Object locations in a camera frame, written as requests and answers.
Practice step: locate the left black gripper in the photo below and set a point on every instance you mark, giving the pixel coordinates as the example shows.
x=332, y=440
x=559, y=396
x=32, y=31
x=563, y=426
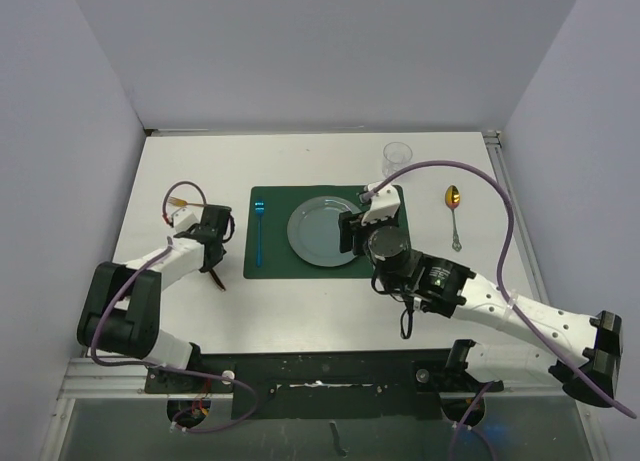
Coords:
x=209, y=267

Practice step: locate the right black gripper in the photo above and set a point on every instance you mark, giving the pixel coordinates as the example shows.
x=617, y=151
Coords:
x=354, y=231

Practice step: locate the teal round plate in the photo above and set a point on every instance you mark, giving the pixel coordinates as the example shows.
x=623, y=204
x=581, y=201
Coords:
x=313, y=231

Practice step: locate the gold fork green handle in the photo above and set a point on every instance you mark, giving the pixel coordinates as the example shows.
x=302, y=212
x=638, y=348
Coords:
x=181, y=203

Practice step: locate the copper knife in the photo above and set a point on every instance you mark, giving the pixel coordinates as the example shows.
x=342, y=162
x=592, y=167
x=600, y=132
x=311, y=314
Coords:
x=217, y=280

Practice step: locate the blue plastic spoon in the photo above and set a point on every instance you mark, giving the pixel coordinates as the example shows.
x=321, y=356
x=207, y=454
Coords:
x=259, y=208

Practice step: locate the dark green placemat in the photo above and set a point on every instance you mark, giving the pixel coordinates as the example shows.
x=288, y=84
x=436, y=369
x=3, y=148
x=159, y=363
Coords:
x=279, y=260

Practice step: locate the clear plastic cup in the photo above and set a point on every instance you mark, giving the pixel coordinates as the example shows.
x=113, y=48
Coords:
x=396, y=156

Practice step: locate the gold iridescent spoon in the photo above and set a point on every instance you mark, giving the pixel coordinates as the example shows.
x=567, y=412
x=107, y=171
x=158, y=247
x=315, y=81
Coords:
x=452, y=201

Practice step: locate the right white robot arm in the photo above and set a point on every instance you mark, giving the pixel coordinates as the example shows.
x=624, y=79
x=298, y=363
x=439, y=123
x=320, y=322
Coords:
x=580, y=352

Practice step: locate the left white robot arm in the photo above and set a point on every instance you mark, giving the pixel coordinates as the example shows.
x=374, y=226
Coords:
x=120, y=320

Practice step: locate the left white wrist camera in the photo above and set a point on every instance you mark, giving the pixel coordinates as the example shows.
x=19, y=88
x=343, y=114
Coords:
x=182, y=219

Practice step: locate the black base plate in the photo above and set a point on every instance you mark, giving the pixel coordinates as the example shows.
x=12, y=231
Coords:
x=327, y=385

